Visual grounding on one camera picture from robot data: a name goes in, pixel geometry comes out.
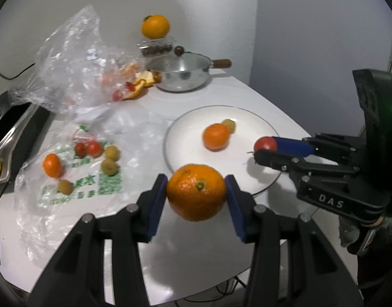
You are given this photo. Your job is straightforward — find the steel gas stove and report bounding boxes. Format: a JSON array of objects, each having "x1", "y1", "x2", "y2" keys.
[{"x1": 0, "y1": 90, "x2": 51, "y2": 186}]

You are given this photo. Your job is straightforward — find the orange peel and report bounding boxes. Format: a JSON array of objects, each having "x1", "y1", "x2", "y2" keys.
[{"x1": 119, "y1": 64, "x2": 163, "y2": 100}]

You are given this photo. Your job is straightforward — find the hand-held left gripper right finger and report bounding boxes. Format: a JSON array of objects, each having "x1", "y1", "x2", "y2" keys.
[{"x1": 225, "y1": 174, "x2": 364, "y2": 307}]

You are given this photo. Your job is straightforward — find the crumpled clear plastic bag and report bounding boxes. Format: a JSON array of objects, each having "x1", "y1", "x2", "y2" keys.
[{"x1": 7, "y1": 5, "x2": 155, "y2": 116}]

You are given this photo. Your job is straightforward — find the small mandarin orange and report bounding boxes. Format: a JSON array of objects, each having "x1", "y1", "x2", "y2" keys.
[{"x1": 42, "y1": 153, "x2": 65, "y2": 179}]

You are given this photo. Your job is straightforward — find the stainless steel pot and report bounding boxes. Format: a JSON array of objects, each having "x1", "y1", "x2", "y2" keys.
[{"x1": 146, "y1": 58, "x2": 232, "y2": 92}]

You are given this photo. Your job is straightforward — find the white round plate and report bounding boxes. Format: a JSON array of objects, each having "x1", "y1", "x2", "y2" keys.
[{"x1": 163, "y1": 105, "x2": 284, "y2": 196}]

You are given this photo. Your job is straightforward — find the orange with green stem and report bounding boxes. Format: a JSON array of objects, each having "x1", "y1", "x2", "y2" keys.
[{"x1": 141, "y1": 14, "x2": 170, "y2": 39}]

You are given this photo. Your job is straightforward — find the large mandarin orange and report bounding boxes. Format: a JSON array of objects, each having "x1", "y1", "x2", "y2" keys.
[{"x1": 167, "y1": 164, "x2": 227, "y2": 222}]

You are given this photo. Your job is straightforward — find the person's right forearm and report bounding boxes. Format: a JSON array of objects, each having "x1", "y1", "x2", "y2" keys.
[{"x1": 338, "y1": 209, "x2": 392, "y2": 298}]

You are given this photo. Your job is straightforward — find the green printed plastic bag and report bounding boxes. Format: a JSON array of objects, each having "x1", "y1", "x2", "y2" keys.
[{"x1": 14, "y1": 105, "x2": 174, "y2": 263}]

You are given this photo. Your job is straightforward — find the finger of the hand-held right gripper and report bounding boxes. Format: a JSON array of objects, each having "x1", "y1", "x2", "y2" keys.
[
  {"x1": 271, "y1": 133, "x2": 364, "y2": 164},
  {"x1": 254, "y1": 150, "x2": 357, "y2": 177}
]

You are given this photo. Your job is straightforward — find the black cable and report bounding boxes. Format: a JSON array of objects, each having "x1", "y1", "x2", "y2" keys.
[{"x1": 0, "y1": 62, "x2": 35, "y2": 79}]

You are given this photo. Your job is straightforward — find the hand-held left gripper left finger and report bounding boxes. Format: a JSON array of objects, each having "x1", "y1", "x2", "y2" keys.
[{"x1": 30, "y1": 173, "x2": 168, "y2": 307}]

